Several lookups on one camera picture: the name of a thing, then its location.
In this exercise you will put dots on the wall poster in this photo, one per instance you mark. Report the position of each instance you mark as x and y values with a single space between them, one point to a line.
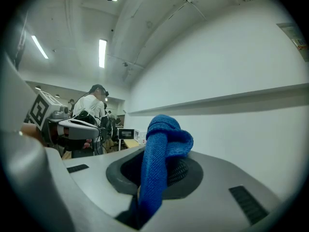
295 39

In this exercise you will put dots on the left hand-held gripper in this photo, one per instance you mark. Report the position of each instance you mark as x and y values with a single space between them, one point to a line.
72 128

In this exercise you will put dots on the white box with dark screen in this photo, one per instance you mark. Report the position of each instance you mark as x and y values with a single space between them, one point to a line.
128 134

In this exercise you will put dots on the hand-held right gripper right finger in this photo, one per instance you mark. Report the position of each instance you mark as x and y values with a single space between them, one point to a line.
217 190

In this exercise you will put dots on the person's left forearm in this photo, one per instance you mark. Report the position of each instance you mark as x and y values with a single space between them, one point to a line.
30 132

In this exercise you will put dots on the light wooden desk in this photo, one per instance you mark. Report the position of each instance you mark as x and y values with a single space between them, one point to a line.
131 143

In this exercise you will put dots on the black office chair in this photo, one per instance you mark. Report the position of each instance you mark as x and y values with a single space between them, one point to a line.
112 129

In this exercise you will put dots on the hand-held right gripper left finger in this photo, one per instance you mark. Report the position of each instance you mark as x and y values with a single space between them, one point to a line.
96 180

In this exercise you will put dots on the blue cloth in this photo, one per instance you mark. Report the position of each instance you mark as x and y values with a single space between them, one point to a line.
157 153

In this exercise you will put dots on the person's left hand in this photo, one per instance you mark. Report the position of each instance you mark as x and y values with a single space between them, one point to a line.
87 142

